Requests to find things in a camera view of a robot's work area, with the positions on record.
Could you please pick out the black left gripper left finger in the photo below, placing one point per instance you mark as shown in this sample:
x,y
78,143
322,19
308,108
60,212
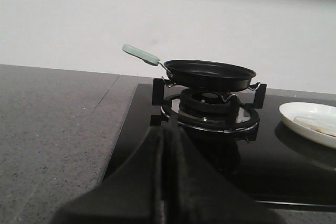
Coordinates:
x,y
131,194

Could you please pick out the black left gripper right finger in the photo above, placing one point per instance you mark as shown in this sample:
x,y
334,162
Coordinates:
x,y
199,194

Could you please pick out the black frying pan green handle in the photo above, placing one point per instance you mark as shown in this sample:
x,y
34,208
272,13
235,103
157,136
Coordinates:
x,y
214,76

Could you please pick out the white round plate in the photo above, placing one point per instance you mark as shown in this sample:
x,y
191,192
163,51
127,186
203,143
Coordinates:
x,y
321,112

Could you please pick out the white fried egg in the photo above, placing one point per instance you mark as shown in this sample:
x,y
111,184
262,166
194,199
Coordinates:
x,y
316,125

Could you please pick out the black pan support left burner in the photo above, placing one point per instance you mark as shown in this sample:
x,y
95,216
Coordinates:
x,y
240,125

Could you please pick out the black glass cooktop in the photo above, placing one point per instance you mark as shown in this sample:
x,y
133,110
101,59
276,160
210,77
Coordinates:
x,y
274,165

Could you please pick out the black gas burner left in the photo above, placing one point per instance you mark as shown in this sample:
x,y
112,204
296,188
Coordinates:
x,y
207,102

